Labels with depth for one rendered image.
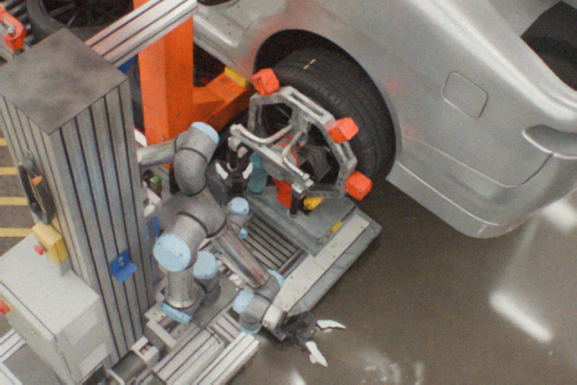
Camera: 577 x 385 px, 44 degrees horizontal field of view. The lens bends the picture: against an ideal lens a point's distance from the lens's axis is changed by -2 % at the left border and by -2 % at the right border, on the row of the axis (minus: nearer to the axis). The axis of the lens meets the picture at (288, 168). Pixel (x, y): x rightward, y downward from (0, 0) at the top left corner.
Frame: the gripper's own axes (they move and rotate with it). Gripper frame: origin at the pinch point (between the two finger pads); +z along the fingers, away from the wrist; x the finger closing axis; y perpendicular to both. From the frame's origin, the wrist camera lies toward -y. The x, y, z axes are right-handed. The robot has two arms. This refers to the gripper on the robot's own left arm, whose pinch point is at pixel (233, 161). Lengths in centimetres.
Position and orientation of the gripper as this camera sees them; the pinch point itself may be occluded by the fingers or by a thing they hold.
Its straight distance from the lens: 313.4
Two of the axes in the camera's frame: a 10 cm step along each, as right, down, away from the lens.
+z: -0.9, -8.2, 5.6
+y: -1.0, 5.7, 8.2
